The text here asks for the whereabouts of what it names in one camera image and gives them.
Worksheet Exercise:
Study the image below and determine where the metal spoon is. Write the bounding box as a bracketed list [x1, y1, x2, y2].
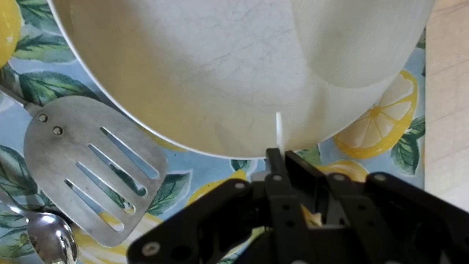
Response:
[0, 187, 79, 264]

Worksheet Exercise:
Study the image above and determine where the lemon print tablecloth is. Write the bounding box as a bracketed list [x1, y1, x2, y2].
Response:
[0, 0, 426, 264]

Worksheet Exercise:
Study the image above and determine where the slotted metal spatula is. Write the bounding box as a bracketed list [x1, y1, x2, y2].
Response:
[0, 82, 170, 247]

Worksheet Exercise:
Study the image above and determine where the white plastic knife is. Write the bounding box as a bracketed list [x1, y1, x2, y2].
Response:
[274, 110, 285, 152]

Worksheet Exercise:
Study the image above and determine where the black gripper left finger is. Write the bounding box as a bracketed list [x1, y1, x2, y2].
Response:
[126, 146, 304, 264]

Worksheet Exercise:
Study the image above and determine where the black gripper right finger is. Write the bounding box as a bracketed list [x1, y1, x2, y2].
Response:
[284, 149, 469, 264]

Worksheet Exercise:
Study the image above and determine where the white round plate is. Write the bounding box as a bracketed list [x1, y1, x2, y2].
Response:
[46, 0, 436, 159]

